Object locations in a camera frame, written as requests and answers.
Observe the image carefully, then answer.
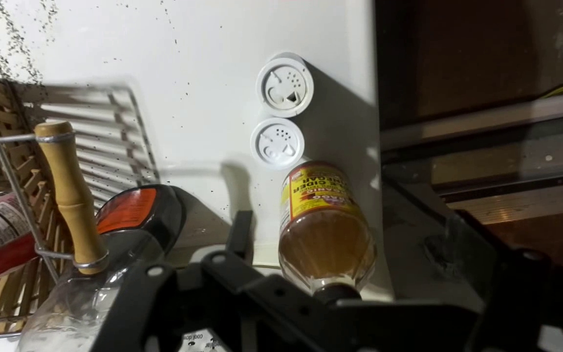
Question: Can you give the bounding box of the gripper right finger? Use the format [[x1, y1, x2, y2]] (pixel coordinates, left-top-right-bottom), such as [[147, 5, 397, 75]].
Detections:
[[450, 209, 563, 352]]

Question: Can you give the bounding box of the white shaker jar lid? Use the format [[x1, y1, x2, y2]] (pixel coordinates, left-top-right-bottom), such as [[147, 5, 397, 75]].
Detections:
[[250, 117, 305, 170], [256, 53, 315, 118]]

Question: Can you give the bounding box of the clear bottle with orange label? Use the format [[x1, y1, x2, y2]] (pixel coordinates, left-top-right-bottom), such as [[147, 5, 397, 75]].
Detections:
[[17, 184, 187, 352]]

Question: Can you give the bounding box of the apple cider vinegar bottle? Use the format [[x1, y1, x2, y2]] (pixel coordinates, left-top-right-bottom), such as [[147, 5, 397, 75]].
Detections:
[[278, 160, 378, 300]]

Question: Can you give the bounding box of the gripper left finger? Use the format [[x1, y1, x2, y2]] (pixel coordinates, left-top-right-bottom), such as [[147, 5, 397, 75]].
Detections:
[[91, 210, 341, 352]]

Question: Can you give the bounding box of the wire basket with wooden handle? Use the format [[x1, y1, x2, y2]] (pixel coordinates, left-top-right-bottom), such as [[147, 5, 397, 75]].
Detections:
[[0, 54, 161, 343]]

